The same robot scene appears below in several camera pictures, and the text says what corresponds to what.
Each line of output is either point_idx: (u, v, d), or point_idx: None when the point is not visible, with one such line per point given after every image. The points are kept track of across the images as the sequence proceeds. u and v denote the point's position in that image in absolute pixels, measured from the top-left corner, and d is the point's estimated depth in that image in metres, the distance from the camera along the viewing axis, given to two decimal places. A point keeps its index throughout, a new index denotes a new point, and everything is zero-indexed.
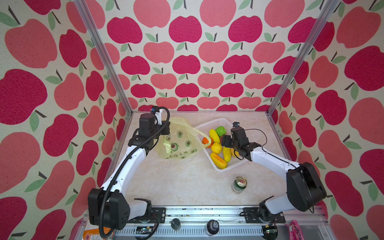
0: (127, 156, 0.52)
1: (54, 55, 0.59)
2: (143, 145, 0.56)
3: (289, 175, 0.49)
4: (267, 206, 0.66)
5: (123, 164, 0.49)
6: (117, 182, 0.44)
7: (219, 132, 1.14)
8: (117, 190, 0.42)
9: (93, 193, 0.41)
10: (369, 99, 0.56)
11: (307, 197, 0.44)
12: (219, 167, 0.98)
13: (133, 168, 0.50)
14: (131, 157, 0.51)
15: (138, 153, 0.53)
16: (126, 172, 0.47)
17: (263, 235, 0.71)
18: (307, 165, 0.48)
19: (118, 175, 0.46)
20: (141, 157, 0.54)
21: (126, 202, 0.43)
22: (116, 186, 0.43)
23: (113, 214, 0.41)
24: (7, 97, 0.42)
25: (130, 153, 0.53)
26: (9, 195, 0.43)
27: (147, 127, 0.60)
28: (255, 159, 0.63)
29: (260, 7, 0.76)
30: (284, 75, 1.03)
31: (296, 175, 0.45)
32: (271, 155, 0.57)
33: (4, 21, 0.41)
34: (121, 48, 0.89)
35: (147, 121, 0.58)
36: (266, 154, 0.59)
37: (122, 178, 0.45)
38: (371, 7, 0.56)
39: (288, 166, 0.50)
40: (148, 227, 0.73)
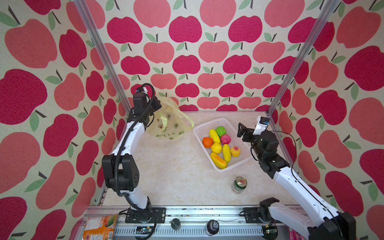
0: (129, 129, 0.58)
1: (54, 55, 0.59)
2: (140, 120, 0.62)
3: (325, 227, 0.40)
4: (270, 210, 0.66)
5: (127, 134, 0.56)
6: (125, 148, 0.51)
7: (219, 132, 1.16)
8: (127, 153, 0.49)
9: (106, 158, 0.47)
10: (369, 99, 0.56)
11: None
12: (220, 167, 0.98)
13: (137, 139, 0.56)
14: (133, 130, 0.58)
15: (139, 126, 0.60)
16: (132, 139, 0.54)
17: (263, 235, 0.71)
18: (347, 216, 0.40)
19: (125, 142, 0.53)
20: (141, 131, 0.60)
21: (135, 165, 0.49)
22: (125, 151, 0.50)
23: (126, 173, 0.47)
24: (7, 97, 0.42)
25: (132, 126, 0.60)
26: (9, 195, 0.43)
27: (141, 104, 0.65)
28: (280, 181, 0.55)
29: (260, 7, 0.76)
30: (284, 75, 1.03)
31: (334, 230, 0.38)
32: (302, 188, 0.48)
33: (4, 21, 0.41)
34: (121, 48, 0.89)
35: (141, 98, 0.63)
36: (296, 184, 0.49)
37: (128, 144, 0.52)
38: (371, 6, 0.56)
39: (324, 212, 0.42)
40: (148, 227, 0.73)
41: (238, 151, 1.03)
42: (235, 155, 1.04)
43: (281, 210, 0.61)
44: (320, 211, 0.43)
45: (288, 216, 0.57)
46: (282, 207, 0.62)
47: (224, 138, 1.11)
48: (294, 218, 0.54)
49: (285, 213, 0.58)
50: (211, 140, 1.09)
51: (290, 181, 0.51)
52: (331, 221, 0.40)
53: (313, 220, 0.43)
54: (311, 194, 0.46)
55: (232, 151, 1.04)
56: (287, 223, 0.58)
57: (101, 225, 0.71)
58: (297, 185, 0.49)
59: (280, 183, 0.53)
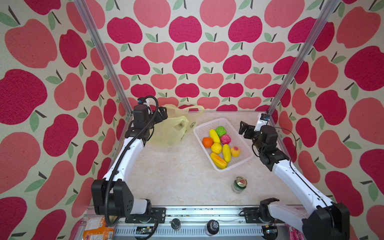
0: (126, 147, 0.53)
1: (54, 55, 0.59)
2: (140, 135, 0.57)
3: (317, 214, 0.43)
4: (270, 208, 0.66)
5: (122, 155, 0.50)
6: (119, 171, 0.45)
7: (219, 132, 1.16)
8: (120, 178, 0.44)
9: (96, 184, 0.42)
10: (369, 99, 0.56)
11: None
12: (220, 167, 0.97)
13: (133, 158, 0.51)
14: (130, 148, 0.52)
15: (136, 143, 0.54)
16: (127, 161, 0.48)
17: (263, 235, 0.71)
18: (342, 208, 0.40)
19: (119, 165, 0.47)
20: (139, 147, 0.55)
21: (128, 191, 0.44)
22: (118, 175, 0.44)
23: (117, 202, 0.42)
24: (7, 97, 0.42)
25: (128, 144, 0.54)
26: (9, 195, 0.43)
27: (142, 118, 0.60)
28: (278, 173, 0.56)
29: (260, 7, 0.76)
30: (284, 75, 1.03)
31: (326, 217, 0.39)
32: (299, 179, 0.49)
33: (4, 21, 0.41)
34: (121, 48, 0.89)
35: (141, 111, 0.59)
36: (292, 175, 0.51)
37: (123, 167, 0.47)
38: (371, 6, 0.56)
39: (317, 201, 0.43)
40: (148, 227, 0.73)
41: (238, 151, 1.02)
42: (234, 155, 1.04)
43: (280, 207, 0.61)
44: (313, 201, 0.44)
45: (285, 212, 0.57)
46: (281, 206, 0.62)
47: (225, 138, 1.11)
48: (290, 214, 0.55)
49: (283, 209, 0.59)
50: (211, 140, 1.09)
51: (287, 172, 0.52)
52: (324, 210, 0.41)
53: (307, 209, 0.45)
54: (307, 185, 0.47)
55: (232, 151, 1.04)
56: (285, 219, 0.58)
57: (101, 225, 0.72)
58: (293, 176, 0.50)
59: (278, 175, 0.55)
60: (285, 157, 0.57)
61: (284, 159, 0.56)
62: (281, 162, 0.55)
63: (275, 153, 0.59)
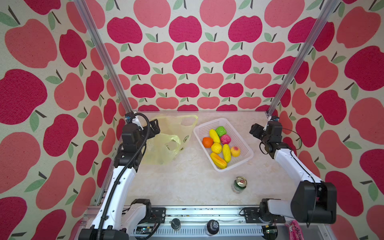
0: (116, 181, 0.47)
1: (54, 55, 0.59)
2: (132, 162, 0.51)
3: (304, 187, 0.44)
4: (269, 204, 0.67)
5: (112, 192, 0.45)
6: (108, 216, 0.40)
7: (219, 132, 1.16)
8: (110, 225, 0.39)
9: (84, 234, 0.37)
10: (369, 99, 0.56)
11: (312, 214, 0.42)
12: (220, 167, 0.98)
13: (124, 193, 0.46)
14: (120, 182, 0.47)
15: (127, 175, 0.48)
16: (117, 201, 0.43)
17: (263, 235, 0.71)
18: (330, 186, 0.43)
19: (109, 208, 0.42)
20: (131, 176, 0.50)
21: (123, 235, 0.41)
22: (108, 220, 0.40)
23: None
24: (7, 97, 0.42)
25: (118, 178, 0.48)
26: (9, 195, 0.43)
27: (132, 140, 0.53)
28: (278, 158, 0.61)
29: (260, 7, 0.76)
30: (284, 75, 1.03)
31: (311, 190, 0.42)
32: (295, 161, 0.53)
33: (4, 21, 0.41)
34: (121, 48, 0.89)
35: (131, 134, 0.51)
36: (289, 158, 0.55)
37: (113, 210, 0.42)
38: (371, 6, 0.56)
39: (307, 177, 0.46)
40: (148, 227, 0.73)
41: (238, 151, 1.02)
42: (234, 155, 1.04)
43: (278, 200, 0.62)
44: (303, 177, 0.47)
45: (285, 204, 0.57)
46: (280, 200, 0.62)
47: (225, 138, 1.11)
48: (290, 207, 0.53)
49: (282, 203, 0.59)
50: (211, 140, 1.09)
51: (286, 157, 0.57)
52: (310, 183, 0.44)
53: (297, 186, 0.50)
54: (301, 166, 0.51)
55: (232, 151, 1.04)
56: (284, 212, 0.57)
57: None
58: (291, 159, 0.55)
59: (278, 160, 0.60)
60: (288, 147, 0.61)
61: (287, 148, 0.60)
62: (282, 149, 0.60)
63: (280, 143, 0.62)
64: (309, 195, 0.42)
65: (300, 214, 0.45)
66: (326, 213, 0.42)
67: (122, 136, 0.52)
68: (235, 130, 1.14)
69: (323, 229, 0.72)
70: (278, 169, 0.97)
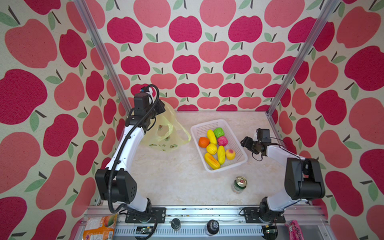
0: (126, 136, 0.53)
1: (54, 55, 0.59)
2: (140, 123, 0.56)
3: (289, 160, 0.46)
4: (268, 202, 0.68)
5: (124, 143, 0.51)
6: (120, 161, 0.46)
7: (216, 133, 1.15)
8: (122, 168, 0.45)
9: (99, 173, 0.43)
10: (369, 99, 0.56)
11: (301, 187, 0.46)
12: (212, 168, 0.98)
13: (134, 147, 0.51)
14: (131, 137, 0.52)
15: (137, 132, 0.54)
16: (128, 150, 0.49)
17: (263, 235, 0.71)
18: (313, 161, 0.49)
19: (121, 155, 0.48)
20: (140, 136, 0.55)
21: (132, 178, 0.46)
22: (120, 165, 0.45)
23: (121, 189, 0.44)
24: (7, 97, 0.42)
25: (129, 133, 0.53)
26: (9, 195, 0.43)
27: (142, 106, 0.59)
28: (270, 151, 0.68)
29: (260, 7, 0.76)
30: (284, 75, 1.03)
31: (297, 162, 0.48)
32: (283, 149, 0.62)
33: (4, 21, 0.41)
34: (121, 48, 0.89)
35: (142, 99, 0.58)
36: (278, 148, 0.65)
37: (124, 157, 0.47)
38: (372, 6, 0.56)
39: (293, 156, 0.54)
40: (148, 227, 0.73)
41: (232, 154, 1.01)
42: (229, 158, 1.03)
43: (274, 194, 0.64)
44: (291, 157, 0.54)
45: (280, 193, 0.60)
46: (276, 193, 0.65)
47: (222, 139, 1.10)
48: (286, 199, 0.56)
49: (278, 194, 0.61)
50: (207, 140, 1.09)
51: (275, 148, 0.65)
52: (297, 159, 0.50)
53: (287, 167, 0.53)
54: (289, 151, 0.59)
55: (226, 153, 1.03)
56: (281, 206, 0.59)
57: (101, 225, 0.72)
58: (280, 148, 0.64)
59: (269, 155, 0.69)
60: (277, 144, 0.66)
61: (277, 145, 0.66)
62: (272, 145, 0.69)
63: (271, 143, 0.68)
64: (295, 168, 0.48)
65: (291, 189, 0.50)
66: (316, 186, 0.46)
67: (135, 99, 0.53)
68: (232, 132, 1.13)
69: (323, 229, 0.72)
70: (278, 169, 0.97)
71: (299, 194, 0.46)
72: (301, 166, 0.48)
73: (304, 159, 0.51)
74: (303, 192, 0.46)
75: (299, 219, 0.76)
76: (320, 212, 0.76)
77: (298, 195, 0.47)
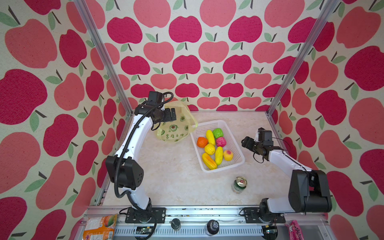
0: (135, 125, 0.54)
1: (54, 55, 0.59)
2: (149, 112, 0.57)
3: (296, 173, 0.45)
4: (268, 203, 0.68)
5: (132, 132, 0.52)
6: (128, 149, 0.48)
7: (215, 134, 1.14)
8: (130, 156, 0.47)
9: (109, 160, 0.46)
10: (369, 99, 0.56)
11: (307, 201, 0.44)
12: (209, 168, 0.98)
13: (143, 136, 0.53)
14: (139, 126, 0.54)
15: (145, 122, 0.55)
16: (136, 139, 0.51)
17: (263, 235, 0.71)
18: (320, 173, 0.46)
19: (129, 144, 0.50)
20: (148, 126, 0.56)
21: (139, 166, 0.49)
22: (128, 153, 0.48)
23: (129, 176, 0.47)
24: (7, 97, 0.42)
25: (137, 122, 0.55)
26: (9, 195, 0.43)
27: (155, 98, 0.64)
28: (273, 157, 0.64)
29: (260, 7, 0.76)
30: (284, 75, 1.03)
31: (303, 176, 0.45)
32: (286, 157, 0.58)
33: (4, 21, 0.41)
34: (121, 48, 0.89)
35: (156, 93, 0.63)
36: (282, 155, 0.60)
37: (132, 146, 0.49)
38: (372, 6, 0.56)
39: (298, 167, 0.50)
40: (148, 227, 0.73)
41: (230, 155, 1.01)
42: (226, 158, 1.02)
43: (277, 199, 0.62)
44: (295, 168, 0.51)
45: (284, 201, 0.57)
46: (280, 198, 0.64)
47: (220, 140, 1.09)
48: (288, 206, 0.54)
49: (280, 200, 0.60)
50: (206, 140, 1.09)
51: (279, 155, 0.61)
52: (302, 172, 0.47)
53: None
54: (293, 160, 0.55)
55: (224, 154, 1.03)
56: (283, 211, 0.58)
57: (101, 224, 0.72)
58: (284, 156, 0.59)
59: (272, 160, 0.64)
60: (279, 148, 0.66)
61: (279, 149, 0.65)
62: (275, 150, 0.65)
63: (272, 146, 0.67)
64: (301, 181, 0.45)
65: (297, 204, 0.47)
66: (321, 200, 0.44)
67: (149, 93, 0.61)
68: (231, 133, 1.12)
69: (323, 229, 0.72)
70: (278, 169, 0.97)
71: (305, 209, 0.43)
72: (307, 180, 0.45)
73: (310, 171, 0.48)
74: (309, 206, 0.43)
75: (299, 219, 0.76)
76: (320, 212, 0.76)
77: (304, 210, 0.44)
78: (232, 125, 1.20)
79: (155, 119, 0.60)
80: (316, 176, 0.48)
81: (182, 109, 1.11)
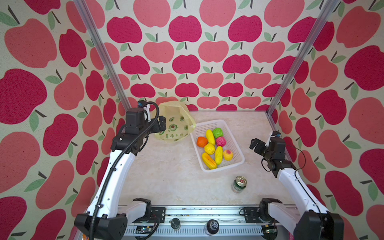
0: (111, 168, 0.44)
1: (54, 55, 0.59)
2: (132, 145, 0.47)
3: (307, 216, 0.42)
4: (270, 208, 0.66)
5: (108, 179, 0.42)
6: (103, 205, 0.39)
7: (215, 134, 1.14)
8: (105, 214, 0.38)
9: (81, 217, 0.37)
10: (369, 99, 0.56)
11: None
12: (209, 168, 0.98)
13: (122, 179, 0.43)
14: (116, 169, 0.43)
15: (124, 161, 0.44)
16: (113, 189, 0.41)
17: (263, 235, 0.71)
18: (337, 218, 0.40)
19: (104, 196, 0.40)
20: (130, 161, 0.46)
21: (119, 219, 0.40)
22: (103, 209, 0.38)
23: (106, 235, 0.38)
24: (7, 97, 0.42)
25: (113, 165, 0.44)
26: (9, 195, 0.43)
27: (135, 122, 0.50)
28: (282, 178, 0.58)
29: (260, 7, 0.76)
30: (284, 75, 1.03)
31: (315, 219, 0.40)
32: (300, 185, 0.51)
33: (4, 21, 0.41)
34: (121, 48, 0.89)
35: (135, 114, 0.49)
36: (294, 181, 0.53)
37: (108, 198, 0.40)
38: (371, 6, 0.56)
39: (312, 206, 0.44)
40: (148, 227, 0.73)
41: (230, 155, 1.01)
42: (226, 158, 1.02)
43: (279, 209, 0.61)
44: (308, 205, 0.45)
45: (285, 215, 0.56)
46: (282, 207, 0.62)
47: (220, 140, 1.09)
48: (287, 221, 0.55)
49: (282, 211, 0.59)
50: (206, 140, 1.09)
51: (291, 179, 0.54)
52: (316, 215, 0.41)
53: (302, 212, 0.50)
54: (306, 192, 0.48)
55: (224, 154, 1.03)
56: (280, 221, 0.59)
57: None
58: (296, 182, 0.52)
59: (281, 180, 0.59)
60: (292, 167, 0.58)
61: (291, 169, 0.57)
62: (287, 168, 0.58)
63: (284, 162, 0.61)
64: (313, 226, 0.40)
65: None
66: None
67: (127, 116, 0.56)
68: (231, 133, 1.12)
69: None
70: None
71: None
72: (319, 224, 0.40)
73: (324, 213, 0.42)
74: None
75: None
76: None
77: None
78: (232, 125, 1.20)
79: (137, 148, 0.49)
80: (331, 219, 0.42)
81: (180, 109, 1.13)
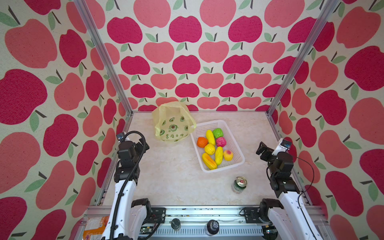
0: (119, 193, 0.50)
1: (54, 55, 0.59)
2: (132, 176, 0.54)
3: None
4: (270, 215, 0.66)
5: (118, 203, 0.47)
6: (118, 225, 0.42)
7: (215, 134, 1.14)
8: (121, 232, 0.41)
9: None
10: (369, 99, 0.56)
11: None
12: (209, 168, 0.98)
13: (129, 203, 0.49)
14: (124, 193, 0.50)
15: (129, 187, 0.51)
16: (124, 210, 0.46)
17: (263, 235, 0.71)
18: None
19: (117, 218, 0.44)
20: (132, 188, 0.52)
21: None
22: (118, 229, 0.42)
23: None
24: (7, 97, 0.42)
25: (121, 191, 0.50)
26: (9, 195, 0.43)
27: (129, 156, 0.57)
28: (284, 201, 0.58)
29: (260, 7, 0.76)
30: (284, 75, 1.03)
31: None
32: (301, 214, 0.49)
33: (4, 21, 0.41)
34: (121, 48, 0.89)
35: (128, 150, 0.56)
36: (296, 208, 0.51)
37: (121, 219, 0.44)
38: (371, 6, 0.56)
39: None
40: (148, 227, 0.73)
41: (230, 155, 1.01)
42: (226, 158, 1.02)
43: (280, 220, 0.60)
44: None
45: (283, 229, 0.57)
46: (282, 216, 0.61)
47: (220, 140, 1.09)
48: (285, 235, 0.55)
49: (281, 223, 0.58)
50: (206, 140, 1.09)
51: (293, 205, 0.52)
52: None
53: None
54: (307, 223, 0.47)
55: (224, 154, 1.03)
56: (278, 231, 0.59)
57: (101, 225, 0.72)
58: (297, 210, 0.50)
59: (282, 202, 0.68)
60: (295, 189, 0.56)
61: (294, 191, 0.55)
62: (290, 193, 0.55)
63: (287, 182, 0.58)
64: None
65: None
66: None
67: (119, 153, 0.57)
68: (231, 133, 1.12)
69: (323, 229, 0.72)
70: None
71: None
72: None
73: None
74: None
75: None
76: (320, 212, 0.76)
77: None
78: (232, 125, 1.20)
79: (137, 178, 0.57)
80: None
81: (180, 110, 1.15)
